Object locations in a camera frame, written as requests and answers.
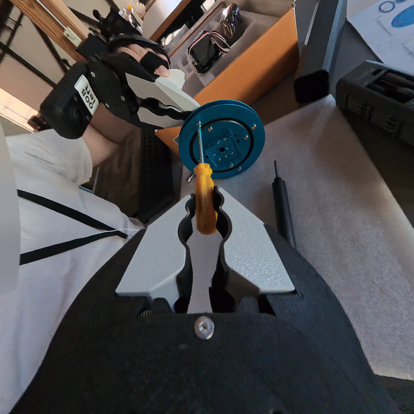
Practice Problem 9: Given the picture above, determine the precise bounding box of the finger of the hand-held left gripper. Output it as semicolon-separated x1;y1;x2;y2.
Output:
125;73;202;113
137;103;193;130

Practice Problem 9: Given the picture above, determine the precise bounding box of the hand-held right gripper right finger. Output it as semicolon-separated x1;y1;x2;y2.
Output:
210;186;296;314

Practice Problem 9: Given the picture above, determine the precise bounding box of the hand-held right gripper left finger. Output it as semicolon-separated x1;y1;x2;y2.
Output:
115;193;196;314

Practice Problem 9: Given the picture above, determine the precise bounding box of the black electric screwdriver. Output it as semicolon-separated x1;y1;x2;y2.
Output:
272;160;296;249

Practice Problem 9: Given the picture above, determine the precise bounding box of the yellow handled screwdriver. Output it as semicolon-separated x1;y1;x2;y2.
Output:
193;121;218;234

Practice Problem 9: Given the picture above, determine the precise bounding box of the blue round metal turntable base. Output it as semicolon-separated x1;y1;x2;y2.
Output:
179;100;266;180

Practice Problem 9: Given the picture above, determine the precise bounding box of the person's left forearm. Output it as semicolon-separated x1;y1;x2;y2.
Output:
78;107;144;169

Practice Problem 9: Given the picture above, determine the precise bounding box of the grey desk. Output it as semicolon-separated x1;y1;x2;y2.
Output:
175;19;414;414

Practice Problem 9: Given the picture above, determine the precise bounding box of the person's left hand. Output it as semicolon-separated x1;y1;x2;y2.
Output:
128;44;171;79

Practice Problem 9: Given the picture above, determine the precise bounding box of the cardboard box with white flaps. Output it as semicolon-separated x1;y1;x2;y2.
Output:
155;0;300;156

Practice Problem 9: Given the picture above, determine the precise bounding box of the white foam sheet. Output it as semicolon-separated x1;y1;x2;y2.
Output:
179;94;414;379

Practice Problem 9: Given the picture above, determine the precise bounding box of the dark bit case sleeve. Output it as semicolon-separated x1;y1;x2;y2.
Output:
294;0;348;104

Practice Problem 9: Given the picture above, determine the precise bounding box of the black screwdriver bit case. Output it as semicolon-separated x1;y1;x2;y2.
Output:
336;60;414;146

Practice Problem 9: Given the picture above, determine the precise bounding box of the printed instruction sheet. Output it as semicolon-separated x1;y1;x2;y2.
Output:
348;0;414;65

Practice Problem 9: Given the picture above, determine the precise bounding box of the black servo with wires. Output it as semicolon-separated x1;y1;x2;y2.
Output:
188;29;232;73

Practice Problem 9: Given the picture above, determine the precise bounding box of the black lanyard strap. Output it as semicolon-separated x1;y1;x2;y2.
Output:
18;189;130;266

